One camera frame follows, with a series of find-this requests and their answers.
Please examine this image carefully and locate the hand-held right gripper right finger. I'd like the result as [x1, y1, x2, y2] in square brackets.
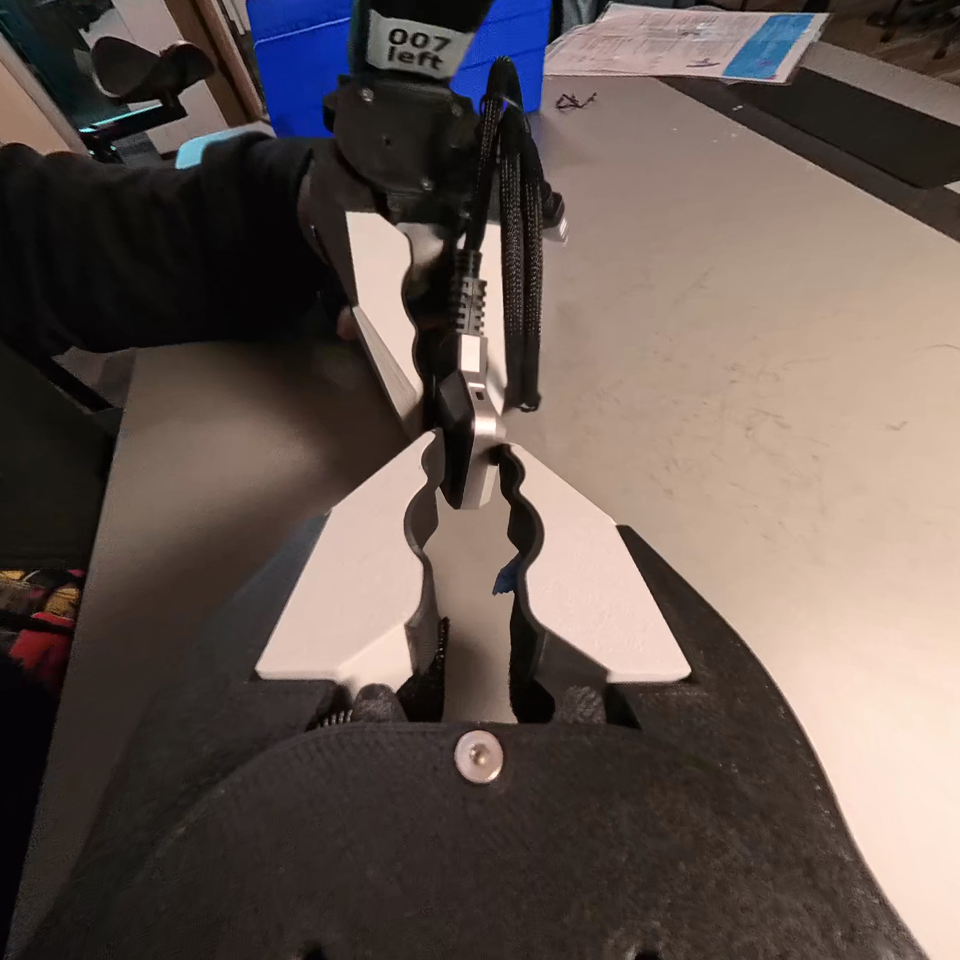
[491, 442, 693, 725]

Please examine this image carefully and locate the black office chair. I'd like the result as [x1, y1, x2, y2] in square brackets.
[78, 33, 219, 162]

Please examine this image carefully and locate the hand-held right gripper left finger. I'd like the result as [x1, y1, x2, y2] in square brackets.
[255, 432, 450, 717]

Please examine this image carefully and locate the colourful bag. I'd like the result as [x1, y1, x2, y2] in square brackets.
[0, 568, 85, 680]

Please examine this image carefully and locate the printed paper sheet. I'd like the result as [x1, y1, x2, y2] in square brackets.
[541, 0, 832, 86]

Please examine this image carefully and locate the person's left forearm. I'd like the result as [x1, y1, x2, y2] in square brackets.
[0, 133, 342, 370]

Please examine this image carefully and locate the blue storage bin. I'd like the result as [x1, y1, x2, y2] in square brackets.
[246, 0, 554, 140]

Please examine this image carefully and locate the black hdmi switch box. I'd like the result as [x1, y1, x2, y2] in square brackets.
[431, 58, 571, 513]

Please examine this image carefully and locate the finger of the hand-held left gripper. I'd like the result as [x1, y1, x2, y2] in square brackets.
[345, 212, 445, 442]

